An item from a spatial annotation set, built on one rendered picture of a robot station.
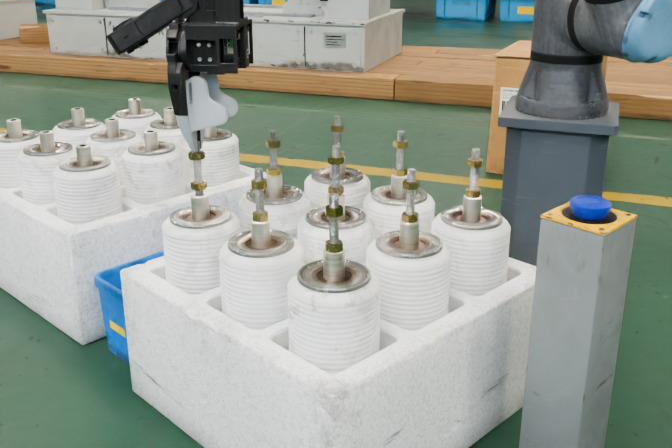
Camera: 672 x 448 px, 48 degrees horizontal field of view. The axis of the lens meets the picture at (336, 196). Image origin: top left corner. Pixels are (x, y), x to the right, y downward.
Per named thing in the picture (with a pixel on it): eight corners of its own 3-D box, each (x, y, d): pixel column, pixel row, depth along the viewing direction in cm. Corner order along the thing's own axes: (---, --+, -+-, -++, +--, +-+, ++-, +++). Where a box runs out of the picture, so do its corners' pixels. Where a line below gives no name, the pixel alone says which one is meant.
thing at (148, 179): (167, 236, 135) (160, 138, 129) (200, 251, 129) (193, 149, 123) (120, 252, 128) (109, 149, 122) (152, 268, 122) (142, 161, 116)
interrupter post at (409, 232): (393, 247, 85) (394, 220, 84) (408, 241, 87) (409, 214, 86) (409, 253, 84) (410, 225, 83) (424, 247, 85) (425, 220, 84)
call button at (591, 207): (580, 209, 79) (582, 191, 79) (616, 219, 77) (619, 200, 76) (560, 219, 77) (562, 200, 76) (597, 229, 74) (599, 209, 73)
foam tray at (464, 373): (337, 298, 127) (338, 197, 121) (541, 394, 101) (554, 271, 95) (131, 391, 102) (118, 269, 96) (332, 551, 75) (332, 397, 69)
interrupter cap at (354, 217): (348, 206, 98) (348, 201, 98) (377, 225, 92) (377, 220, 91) (295, 215, 95) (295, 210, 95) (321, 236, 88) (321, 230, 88)
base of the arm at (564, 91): (520, 97, 137) (525, 42, 134) (608, 103, 132) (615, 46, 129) (509, 115, 124) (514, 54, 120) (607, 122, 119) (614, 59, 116)
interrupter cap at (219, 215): (238, 226, 91) (237, 221, 91) (175, 234, 89) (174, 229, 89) (224, 206, 98) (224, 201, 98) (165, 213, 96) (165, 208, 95)
